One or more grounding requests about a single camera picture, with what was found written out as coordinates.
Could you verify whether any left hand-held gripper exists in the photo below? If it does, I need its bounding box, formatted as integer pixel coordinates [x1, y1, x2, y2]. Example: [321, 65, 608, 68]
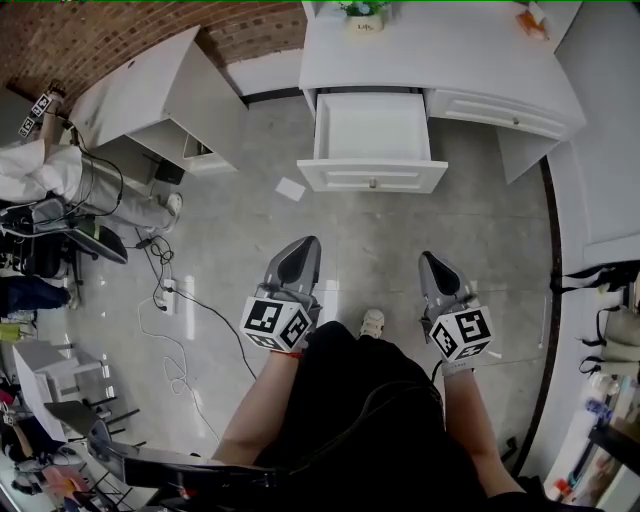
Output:
[241, 235, 324, 353]

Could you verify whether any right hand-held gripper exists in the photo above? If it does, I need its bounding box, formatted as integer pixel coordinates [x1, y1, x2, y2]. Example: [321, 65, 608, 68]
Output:
[417, 250, 496, 363]

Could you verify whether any white desk drawer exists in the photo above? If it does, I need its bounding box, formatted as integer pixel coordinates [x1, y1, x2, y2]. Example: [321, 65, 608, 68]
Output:
[296, 90, 450, 195]

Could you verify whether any person's left forearm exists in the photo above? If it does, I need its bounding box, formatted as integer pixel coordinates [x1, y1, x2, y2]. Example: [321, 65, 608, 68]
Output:
[210, 349, 306, 469]

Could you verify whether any person's right forearm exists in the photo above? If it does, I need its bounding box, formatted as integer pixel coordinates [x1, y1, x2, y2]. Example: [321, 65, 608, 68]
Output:
[441, 368, 527, 497]

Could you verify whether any white closed drawer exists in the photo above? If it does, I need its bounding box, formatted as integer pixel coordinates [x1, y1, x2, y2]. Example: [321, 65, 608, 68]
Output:
[428, 88, 572, 140]

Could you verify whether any white desk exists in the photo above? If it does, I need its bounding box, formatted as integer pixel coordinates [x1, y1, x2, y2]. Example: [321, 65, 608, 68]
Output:
[298, 0, 588, 187]

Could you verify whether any white paper sheet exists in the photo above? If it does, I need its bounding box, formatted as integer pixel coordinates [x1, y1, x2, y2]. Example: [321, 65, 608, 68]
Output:
[275, 176, 307, 203]

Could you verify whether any person's white shoe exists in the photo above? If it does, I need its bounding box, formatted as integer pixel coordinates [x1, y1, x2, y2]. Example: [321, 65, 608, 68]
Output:
[358, 308, 387, 340]

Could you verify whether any white power strip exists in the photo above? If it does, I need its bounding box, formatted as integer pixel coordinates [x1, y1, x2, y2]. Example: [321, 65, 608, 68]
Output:
[159, 278, 179, 317]

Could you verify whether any black box device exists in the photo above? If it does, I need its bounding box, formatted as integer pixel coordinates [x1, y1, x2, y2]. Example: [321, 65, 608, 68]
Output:
[154, 158, 186, 186]

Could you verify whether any person's black clothing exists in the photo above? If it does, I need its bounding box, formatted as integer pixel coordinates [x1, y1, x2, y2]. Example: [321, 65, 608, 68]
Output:
[252, 320, 494, 512]

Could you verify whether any black office chair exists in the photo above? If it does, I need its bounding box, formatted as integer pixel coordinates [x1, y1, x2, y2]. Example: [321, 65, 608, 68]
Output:
[0, 196, 130, 300]

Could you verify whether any white side cabinet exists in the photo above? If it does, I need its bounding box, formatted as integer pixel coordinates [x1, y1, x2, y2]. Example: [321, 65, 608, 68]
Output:
[68, 24, 250, 185]

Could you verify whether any small potted plant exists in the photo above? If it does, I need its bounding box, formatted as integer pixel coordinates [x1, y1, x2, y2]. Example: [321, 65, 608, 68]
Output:
[338, 0, 392, 34]

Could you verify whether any white small stool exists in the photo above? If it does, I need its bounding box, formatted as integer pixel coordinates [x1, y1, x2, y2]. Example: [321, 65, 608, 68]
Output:
[11, 339, 107, 404]

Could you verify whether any orange packet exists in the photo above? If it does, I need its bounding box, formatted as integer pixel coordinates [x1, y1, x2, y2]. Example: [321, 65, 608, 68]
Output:
[515, 1, 551, 42]

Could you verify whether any thin black floor cable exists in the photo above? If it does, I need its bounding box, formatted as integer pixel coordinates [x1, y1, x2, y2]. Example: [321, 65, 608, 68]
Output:
[134, 227, 259, 382]

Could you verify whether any black strap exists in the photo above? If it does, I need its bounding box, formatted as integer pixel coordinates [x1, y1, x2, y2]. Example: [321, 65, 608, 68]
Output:
[548, 263, 640, 297]

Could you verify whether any white floor cable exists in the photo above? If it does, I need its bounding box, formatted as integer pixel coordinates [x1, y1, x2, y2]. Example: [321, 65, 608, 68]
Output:
[137, 294, 221, 444]

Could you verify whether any grey bag with black straps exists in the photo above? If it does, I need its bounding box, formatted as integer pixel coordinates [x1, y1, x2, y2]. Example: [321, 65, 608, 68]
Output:
[579, 302, 640, 376]

